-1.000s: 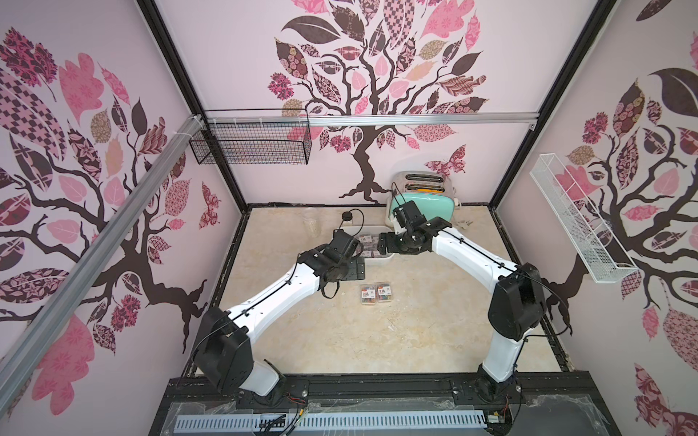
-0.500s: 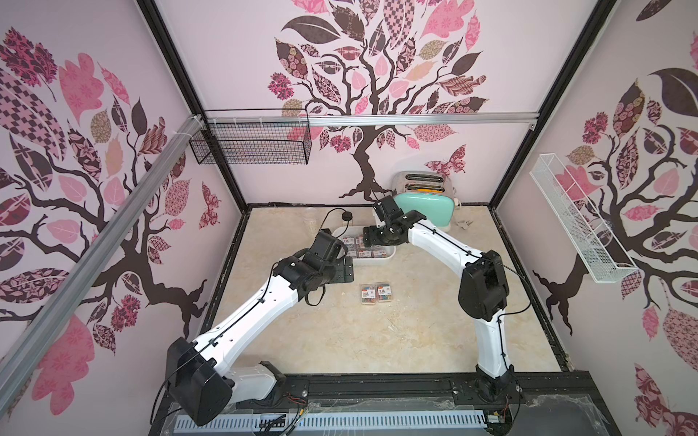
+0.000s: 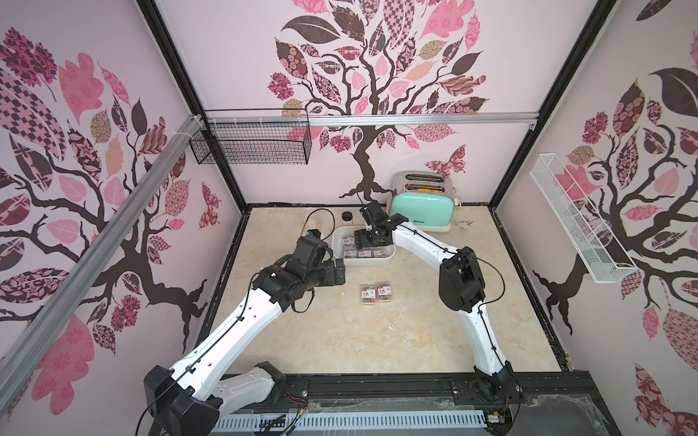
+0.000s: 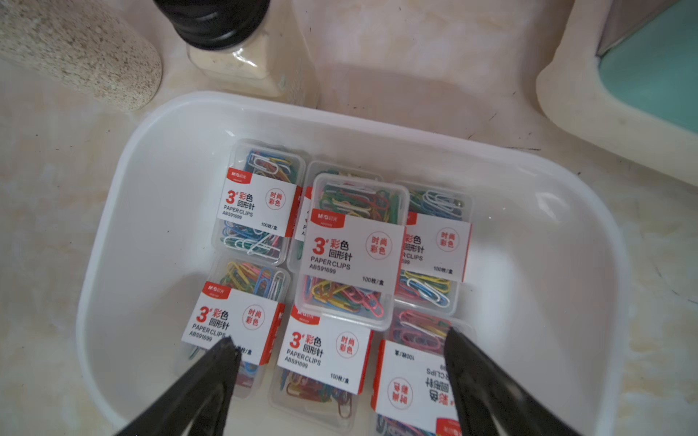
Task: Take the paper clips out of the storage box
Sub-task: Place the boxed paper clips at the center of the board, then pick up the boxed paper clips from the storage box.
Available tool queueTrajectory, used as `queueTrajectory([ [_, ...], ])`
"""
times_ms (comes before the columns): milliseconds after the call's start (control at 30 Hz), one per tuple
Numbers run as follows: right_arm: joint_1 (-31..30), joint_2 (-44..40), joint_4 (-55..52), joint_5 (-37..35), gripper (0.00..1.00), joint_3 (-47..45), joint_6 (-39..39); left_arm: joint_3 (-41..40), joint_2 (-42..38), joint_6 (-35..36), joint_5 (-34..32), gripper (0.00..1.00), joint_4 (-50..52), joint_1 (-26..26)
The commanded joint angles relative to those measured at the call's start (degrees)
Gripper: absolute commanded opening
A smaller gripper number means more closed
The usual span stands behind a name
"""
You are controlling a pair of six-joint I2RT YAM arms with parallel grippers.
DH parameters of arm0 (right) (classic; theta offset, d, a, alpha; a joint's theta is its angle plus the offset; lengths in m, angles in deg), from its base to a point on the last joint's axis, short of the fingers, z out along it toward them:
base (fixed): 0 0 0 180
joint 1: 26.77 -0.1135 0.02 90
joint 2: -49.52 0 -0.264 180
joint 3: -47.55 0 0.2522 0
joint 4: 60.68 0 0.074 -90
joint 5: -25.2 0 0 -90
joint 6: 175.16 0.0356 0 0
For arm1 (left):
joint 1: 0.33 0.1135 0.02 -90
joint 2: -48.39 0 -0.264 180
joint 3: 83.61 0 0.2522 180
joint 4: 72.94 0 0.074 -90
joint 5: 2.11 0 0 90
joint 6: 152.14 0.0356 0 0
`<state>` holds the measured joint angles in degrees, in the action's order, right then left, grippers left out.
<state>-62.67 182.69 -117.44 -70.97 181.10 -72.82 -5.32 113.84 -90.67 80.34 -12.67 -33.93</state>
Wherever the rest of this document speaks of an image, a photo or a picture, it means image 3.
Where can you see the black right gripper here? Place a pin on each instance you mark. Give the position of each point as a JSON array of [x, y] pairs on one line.
[[368, 240]]

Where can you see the black wire basket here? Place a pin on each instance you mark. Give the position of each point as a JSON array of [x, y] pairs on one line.
[[255, 136]]

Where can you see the paper clip box side-left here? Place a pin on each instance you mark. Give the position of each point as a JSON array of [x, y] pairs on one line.
[[368, 294]]

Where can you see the white wire basket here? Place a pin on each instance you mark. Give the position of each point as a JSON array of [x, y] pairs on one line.
[[602, 254]]

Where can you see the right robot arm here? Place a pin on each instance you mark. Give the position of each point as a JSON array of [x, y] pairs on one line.
[[461, 288]]

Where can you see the black base frame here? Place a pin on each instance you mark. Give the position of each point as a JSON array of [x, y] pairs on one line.
[[564, 403]]

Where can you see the aluminium rail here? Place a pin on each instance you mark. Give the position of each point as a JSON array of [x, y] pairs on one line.
[[528, 118], [37, 338]]

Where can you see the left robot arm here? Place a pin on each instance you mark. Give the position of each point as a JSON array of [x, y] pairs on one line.
[[191, 396]]

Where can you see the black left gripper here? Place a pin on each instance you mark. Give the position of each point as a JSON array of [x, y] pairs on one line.
[[328, 280]]

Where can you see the black-lidded spice bottle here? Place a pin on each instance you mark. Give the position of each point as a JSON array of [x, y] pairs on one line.
[[347, 218]]

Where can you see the mint green toaster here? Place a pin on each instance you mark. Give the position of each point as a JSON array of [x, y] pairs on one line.
[[426, 199]]

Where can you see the aluminium rail back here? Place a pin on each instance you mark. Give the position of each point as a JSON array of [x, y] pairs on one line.
[[528, 118]]

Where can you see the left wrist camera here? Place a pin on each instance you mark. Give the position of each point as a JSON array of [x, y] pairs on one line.
[[310, 248]]

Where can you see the white plastic storage box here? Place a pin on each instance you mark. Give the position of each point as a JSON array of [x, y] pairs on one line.
[[338, 249]]

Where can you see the white cable duct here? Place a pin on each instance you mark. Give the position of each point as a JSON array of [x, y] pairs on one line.
[[354, 422]]

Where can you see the aluminium rail left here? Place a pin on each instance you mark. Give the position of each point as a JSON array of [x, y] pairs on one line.
[[37, 338]]

